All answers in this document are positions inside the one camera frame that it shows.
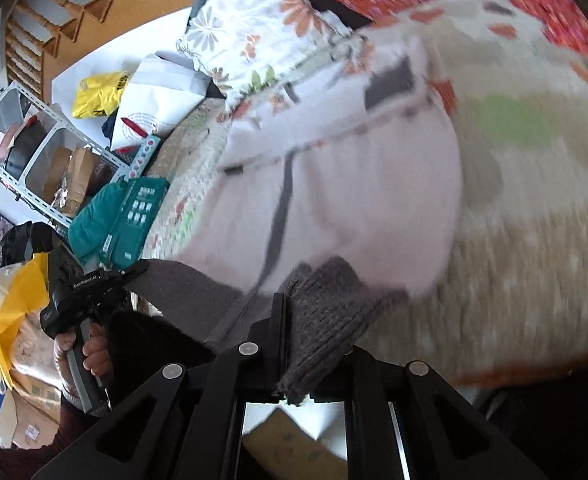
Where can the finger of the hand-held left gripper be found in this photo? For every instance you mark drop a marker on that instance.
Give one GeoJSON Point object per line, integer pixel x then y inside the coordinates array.
{"type": "Point", "coordinates": [135, 271]}

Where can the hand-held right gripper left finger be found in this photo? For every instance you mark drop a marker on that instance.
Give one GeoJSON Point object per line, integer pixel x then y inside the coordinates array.
{"type": "Point", "coordinates": [277, 332]}

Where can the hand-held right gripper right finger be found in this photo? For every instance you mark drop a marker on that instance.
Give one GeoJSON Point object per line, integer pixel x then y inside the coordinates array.
{"type": "Point", "coordinates": [365, 390]}

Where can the white garment with grey trim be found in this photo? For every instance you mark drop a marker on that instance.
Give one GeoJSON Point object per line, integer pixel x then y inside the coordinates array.
{"type": "Point", "coordinates": [364, 185]}

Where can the person's left hand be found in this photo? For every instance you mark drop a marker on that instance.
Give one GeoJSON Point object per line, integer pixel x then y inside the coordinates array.
{"type": "Point", "coordinates": [95, 352]}

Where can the teal printed box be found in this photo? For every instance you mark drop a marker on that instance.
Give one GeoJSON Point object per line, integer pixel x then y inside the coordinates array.
{"type": "Point", "coordinates": [136, 215]}

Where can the large yellow bag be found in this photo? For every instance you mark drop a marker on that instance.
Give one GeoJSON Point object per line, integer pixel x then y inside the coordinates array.
{"type": "Point", "coordinates": [16, 290]}

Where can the teal cloth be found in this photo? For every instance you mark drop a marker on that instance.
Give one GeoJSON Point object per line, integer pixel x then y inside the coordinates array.
{"type": "Point", "coordinates": [91, 220]}

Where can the black bag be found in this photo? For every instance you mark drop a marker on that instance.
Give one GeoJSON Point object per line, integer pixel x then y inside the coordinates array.
{"type": "Point", "coordinates": [24, 240]}

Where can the flat cardboard piece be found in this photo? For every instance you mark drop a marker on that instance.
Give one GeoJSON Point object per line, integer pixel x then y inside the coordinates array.
{"type": "Point", "coordinates": [294, 447]}

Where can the brown cardboard box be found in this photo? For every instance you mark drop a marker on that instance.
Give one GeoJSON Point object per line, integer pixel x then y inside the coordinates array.
{"type": "Point", "coordinates": [76, 175]}

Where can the printed cardboard box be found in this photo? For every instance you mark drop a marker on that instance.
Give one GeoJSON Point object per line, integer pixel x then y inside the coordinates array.
{"type": "Point", "coordinates": [34, 400]}

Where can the white box with coloured dots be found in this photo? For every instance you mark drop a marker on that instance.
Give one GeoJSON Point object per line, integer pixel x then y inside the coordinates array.
{"type": "Point", "coordinates": [146, 152]}

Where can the yellow plastic bag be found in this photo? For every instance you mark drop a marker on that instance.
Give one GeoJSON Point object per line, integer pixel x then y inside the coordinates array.
{"type": "Point", "coordinates": [96, 95]}

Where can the grey metal shelf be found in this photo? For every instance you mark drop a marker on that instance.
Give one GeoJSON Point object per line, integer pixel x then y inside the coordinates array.
{"type": "Point", "coordinates": [49, 110]}

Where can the white paper bag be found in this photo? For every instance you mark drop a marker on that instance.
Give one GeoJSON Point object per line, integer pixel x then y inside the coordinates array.
{"type": "Point", "coordinates": [161, 90]}

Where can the patchwork bed quilt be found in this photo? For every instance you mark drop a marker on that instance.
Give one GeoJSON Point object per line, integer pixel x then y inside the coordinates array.
{"type": "Point", "coordinates": [524, 185]}

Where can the floral pillow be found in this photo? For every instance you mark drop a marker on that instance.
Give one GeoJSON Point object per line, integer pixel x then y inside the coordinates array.
{"type": "Point", "coordinates": [254, 15]}

